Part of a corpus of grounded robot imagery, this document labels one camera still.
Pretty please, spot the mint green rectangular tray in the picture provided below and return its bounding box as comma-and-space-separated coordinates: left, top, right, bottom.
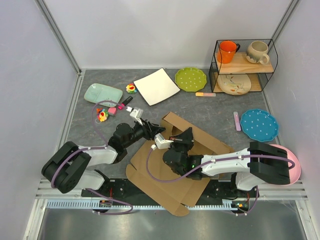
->
84, 83, 123, 104

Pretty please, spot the colourful flower plush toy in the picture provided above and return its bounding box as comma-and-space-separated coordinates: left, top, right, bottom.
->
126, 83, 138, 94

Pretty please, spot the beige ceramic mug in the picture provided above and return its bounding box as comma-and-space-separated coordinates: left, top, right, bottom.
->
245, 41, 270, 65

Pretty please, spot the rainbow flower keychain toy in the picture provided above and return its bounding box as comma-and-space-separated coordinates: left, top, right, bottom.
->
95, 108, 109, 124

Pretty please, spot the white square plate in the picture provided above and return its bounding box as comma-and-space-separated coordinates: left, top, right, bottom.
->
133, 68, 180, 106

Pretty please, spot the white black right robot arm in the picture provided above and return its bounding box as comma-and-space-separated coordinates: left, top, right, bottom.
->
162, 127, 296, 197

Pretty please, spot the blue polka dot plate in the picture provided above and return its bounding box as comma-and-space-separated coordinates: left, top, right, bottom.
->
240, 108, 279, 142

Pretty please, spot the pink eraser block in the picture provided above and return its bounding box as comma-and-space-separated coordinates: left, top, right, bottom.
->
107, 107, 117, 116

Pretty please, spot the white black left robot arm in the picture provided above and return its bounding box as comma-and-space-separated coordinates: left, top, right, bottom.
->
41, 120, 165, 197

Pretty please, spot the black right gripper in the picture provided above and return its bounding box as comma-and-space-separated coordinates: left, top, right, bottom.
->
167, 127, 194, 156

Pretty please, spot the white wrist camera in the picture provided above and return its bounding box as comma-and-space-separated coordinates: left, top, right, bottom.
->
126, 106, 143, 126
151, 133, 173, 151

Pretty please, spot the orange pink pastel highlighter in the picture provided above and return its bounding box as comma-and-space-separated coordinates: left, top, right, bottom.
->
195, 92, 216, 97

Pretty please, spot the lilac highlighter pen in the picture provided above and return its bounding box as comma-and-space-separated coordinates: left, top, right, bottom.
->
233, 111, 242, 132

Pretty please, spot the brown cardboard box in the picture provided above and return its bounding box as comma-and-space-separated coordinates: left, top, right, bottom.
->
125, 112, 234, 217

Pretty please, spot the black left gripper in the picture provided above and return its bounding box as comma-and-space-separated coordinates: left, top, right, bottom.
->
123, 117, 166, 149

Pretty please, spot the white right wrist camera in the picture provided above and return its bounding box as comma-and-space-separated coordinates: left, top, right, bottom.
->
151, 133, 173, 151

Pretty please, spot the orange mug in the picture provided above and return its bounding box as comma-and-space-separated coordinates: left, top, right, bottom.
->
217, 40, 241, 64

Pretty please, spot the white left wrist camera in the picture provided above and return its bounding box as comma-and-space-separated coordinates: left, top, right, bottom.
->
126, 106, 143, 126

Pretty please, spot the green polka dot plate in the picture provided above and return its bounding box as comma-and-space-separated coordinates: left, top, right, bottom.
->
174, 67, 207, 92

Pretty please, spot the cream floral oval plate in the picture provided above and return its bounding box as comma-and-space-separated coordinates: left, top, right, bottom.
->
217, 74, 252, 96

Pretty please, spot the black wire wooden shelf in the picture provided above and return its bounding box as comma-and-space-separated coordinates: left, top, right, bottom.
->
209, 38, 279, 93

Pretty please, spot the grey slotted cable duct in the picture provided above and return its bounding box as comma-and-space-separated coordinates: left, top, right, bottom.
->
46, 199, 237, 211

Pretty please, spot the pink black highlighter marker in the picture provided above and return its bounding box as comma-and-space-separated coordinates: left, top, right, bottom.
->
118, 96, 133, 110

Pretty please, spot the pink round plate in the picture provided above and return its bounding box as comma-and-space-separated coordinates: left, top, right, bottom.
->
270, 144, 301, 185

